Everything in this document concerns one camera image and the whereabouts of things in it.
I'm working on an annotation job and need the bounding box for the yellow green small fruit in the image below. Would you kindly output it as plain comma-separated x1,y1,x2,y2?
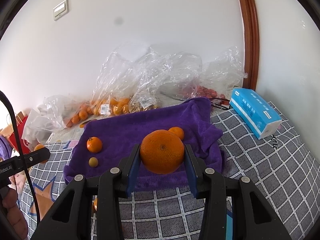
88,157,99,167

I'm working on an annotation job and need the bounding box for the brown wooden door frame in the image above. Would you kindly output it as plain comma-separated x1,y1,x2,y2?
239,0,260,90

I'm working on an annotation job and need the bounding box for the white plastic shopping bag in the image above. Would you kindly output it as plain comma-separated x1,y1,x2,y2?
22,109,64,151

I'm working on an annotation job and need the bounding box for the clear bag of oranges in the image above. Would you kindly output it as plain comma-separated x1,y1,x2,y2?
37,95,93,129

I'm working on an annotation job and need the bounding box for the clear bag of kumquats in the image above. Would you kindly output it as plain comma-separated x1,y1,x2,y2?
91,43,172,117

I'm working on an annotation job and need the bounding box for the white wall light switch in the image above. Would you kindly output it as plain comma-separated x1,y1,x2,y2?
53,0,69,21

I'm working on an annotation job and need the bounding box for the blue tissue pack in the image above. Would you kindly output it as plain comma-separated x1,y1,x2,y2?
229,88,282,139

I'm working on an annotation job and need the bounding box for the small orange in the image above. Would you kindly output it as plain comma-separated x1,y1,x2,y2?
168,126,184,141

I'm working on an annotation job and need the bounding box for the grey checked blanket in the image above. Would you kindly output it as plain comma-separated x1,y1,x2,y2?
18,101,320,240

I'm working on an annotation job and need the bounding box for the large orange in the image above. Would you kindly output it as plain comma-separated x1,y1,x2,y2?
140,129,184,174

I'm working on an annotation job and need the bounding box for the purple towel covered tray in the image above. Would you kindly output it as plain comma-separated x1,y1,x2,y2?
63,98,225,191

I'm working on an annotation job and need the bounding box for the red paper gift bag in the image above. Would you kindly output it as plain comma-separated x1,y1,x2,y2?
0,112,33,156

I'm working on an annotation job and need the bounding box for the clear bag of red fruit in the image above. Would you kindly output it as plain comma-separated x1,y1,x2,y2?
157,46,248,105

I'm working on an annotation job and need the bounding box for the person's left hand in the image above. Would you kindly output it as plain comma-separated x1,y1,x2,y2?
1,186,28,239

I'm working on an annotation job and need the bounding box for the medium orange with stem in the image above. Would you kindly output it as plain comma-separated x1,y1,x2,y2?
86,137,103,153

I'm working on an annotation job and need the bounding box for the oval yellow orange fruit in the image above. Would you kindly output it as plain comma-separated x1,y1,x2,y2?
34,144,50,164

